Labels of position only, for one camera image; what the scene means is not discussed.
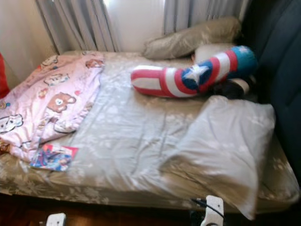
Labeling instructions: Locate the colourful superhero book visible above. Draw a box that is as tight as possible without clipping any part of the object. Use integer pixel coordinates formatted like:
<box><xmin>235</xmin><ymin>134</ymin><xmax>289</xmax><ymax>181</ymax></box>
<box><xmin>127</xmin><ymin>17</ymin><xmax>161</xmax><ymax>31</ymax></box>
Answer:
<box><xmin>30</xmin><ymin>143</ymin><xmax>79</xmax><ymax>171</ymax></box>

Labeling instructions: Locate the red folded cushion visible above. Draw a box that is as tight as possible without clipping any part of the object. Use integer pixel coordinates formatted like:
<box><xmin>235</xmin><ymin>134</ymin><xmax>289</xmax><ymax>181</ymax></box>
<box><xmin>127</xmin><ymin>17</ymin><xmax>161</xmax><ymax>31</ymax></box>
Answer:
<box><xmin>0</xmin><ymin>53</ymin><xmax>10</xmax><ymax>98</ymax></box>

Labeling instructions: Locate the pink cartoon print blanket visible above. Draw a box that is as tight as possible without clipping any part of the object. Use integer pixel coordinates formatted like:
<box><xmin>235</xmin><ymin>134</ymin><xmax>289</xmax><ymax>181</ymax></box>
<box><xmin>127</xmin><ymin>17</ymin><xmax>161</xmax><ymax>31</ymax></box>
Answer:
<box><xmin>0</xmin><ymin>51</ymin><xmax>105</xmax><ymax>163</ymax></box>

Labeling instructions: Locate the grey pleated curtain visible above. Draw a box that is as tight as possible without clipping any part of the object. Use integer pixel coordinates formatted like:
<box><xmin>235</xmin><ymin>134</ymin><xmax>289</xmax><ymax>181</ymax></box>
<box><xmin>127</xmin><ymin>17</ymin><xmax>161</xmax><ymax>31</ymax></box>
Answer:
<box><xmin>35</xmin><ymin>0</ymin><xmax>120</xmax><ymax>53</ymax></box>
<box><xmin>164</xmin><ymin>0</ymin><xmax>250</xmax><ymax>34</ymax></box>

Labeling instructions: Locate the bed with grey floral sheet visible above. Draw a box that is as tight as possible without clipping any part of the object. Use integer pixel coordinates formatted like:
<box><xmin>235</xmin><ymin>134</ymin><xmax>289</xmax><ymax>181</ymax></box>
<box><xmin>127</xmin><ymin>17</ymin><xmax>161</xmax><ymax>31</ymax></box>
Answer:
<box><xmin>0</xmin><ymin>49</ymin><xmax>301</xmax><ymax>212</ymax></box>

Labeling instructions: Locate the red white blue star bolster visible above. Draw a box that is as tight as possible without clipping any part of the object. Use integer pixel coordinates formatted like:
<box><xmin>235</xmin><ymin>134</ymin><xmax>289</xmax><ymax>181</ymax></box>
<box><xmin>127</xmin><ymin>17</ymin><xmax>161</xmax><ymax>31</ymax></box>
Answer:
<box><xmin>131</xmin><ymin>45</ymin><xmax>258</xmax><ymax>98</ymax></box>

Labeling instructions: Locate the long beige pillow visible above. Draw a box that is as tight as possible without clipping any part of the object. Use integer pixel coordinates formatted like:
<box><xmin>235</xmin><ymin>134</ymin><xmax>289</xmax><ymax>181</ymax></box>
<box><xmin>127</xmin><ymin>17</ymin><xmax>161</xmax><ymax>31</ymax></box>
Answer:
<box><xmin>143</xmin><ymin>17</ymin><xmax>242</xmax><ymax>60</ymax></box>

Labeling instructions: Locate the small cream pillow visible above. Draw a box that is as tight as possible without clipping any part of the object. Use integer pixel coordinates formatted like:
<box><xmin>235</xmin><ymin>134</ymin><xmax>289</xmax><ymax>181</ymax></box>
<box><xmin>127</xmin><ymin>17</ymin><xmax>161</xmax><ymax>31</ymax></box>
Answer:
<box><xmin>193</xmin><ymin>43</ymin><xmax>236</xmax><ymax>64</ymax></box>

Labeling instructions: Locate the large grey floral pillow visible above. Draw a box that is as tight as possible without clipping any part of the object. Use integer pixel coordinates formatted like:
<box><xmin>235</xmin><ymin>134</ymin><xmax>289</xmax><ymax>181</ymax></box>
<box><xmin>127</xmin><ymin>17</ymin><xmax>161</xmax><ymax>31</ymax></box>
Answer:
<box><xmin>160</xmin><ymin>96</ymin><xmax>276</xmax><ymax>219</ymax></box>

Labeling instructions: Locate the black and white plush toy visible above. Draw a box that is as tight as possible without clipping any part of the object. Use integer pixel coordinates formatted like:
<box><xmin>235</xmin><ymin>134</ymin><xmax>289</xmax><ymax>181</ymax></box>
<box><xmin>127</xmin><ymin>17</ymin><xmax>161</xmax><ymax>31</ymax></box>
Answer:
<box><xmin>214</xmin><ymin>78</ymin><xmax>250</xmax><ymax>99</ymax></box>

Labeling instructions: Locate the dark padded panel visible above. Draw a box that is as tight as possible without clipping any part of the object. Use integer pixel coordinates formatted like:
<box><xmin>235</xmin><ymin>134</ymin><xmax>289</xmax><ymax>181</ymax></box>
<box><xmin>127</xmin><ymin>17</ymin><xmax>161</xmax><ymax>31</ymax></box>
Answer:
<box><xmin>242</xmin><ymin>0</ymin><xmax>301</xmax><ymax>156</ymax></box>

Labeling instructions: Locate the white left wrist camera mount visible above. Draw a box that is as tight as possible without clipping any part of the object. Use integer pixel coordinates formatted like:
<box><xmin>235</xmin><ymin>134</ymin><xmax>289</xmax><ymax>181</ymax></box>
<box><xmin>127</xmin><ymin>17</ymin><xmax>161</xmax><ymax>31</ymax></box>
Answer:
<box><xmin>46</xmin><ymin>213</ymin><xmax>66</xmax><ymax>226</ymax></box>

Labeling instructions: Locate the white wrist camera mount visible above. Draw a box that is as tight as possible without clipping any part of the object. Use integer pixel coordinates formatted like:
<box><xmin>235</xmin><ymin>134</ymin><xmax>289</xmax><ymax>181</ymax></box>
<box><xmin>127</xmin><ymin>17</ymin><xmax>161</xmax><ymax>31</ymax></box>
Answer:
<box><xmin>205</xmin><ymin>195</ymin><xmax>224</xmax><ymax>226</ymax></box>
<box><xmin>46</xmin><ymin>213</ymin><xmax>66</xmax><ymax>226</ymax></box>

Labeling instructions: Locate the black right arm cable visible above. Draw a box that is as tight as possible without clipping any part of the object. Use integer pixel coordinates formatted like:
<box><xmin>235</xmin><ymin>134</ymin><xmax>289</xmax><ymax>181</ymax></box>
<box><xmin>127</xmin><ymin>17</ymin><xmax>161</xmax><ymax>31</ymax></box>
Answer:
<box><xmin>190</xmin><ymin>198</ymin><xmax>224</xmax><ymax>218</ymax></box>

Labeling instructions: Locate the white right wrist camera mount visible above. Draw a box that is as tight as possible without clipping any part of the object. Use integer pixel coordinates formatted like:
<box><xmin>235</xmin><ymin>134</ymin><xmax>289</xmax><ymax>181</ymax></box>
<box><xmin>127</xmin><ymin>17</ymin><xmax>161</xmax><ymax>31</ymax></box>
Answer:
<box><xmin>205</xmin><ymin>195</ymin><xmax>224</xmax><ymax>226</ymax></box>

